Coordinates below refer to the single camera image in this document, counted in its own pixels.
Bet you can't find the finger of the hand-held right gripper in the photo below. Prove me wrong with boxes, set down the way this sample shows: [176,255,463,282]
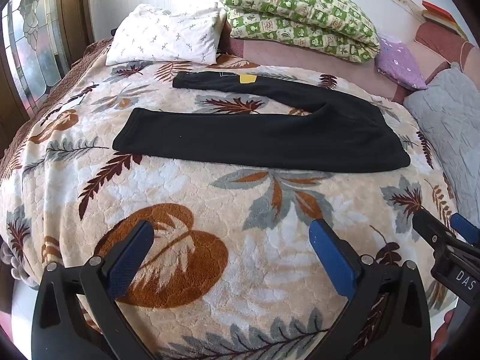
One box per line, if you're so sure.
[412,209,457,251]
[451,212,480,248]

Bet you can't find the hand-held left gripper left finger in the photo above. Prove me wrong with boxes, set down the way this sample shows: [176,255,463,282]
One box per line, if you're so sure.
[32,219,155,360]

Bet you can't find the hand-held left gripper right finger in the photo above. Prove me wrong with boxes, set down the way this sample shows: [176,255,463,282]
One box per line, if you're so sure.
[308,217,430,360]

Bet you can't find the black pants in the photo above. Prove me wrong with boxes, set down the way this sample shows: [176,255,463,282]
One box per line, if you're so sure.
[112,70,411,174]

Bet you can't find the leaf print fleece blanket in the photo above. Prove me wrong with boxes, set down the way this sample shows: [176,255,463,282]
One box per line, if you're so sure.
[0,54,460,360]

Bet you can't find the grey crinkled quilt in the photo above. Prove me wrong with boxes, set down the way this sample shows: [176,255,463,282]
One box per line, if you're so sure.
[403,62,480,229]

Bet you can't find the purple flower print pillow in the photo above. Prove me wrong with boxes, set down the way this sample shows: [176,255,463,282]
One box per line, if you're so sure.
[375,34,429,91]

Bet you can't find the pink bed sheet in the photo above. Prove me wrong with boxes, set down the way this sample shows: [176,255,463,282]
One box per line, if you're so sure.
[219,20,477,104]

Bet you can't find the red book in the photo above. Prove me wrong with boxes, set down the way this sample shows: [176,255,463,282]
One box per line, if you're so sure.
[422,0,454,19]

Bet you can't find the white sprig print pillow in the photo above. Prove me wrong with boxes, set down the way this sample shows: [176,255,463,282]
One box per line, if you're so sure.
[106,3,227,65]

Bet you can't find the stained glass window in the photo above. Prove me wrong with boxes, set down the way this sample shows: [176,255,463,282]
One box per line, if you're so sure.
[0,0,72,121]

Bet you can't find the green patterned folded quilt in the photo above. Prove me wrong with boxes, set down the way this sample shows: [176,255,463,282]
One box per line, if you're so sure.
[221,0,381,62]

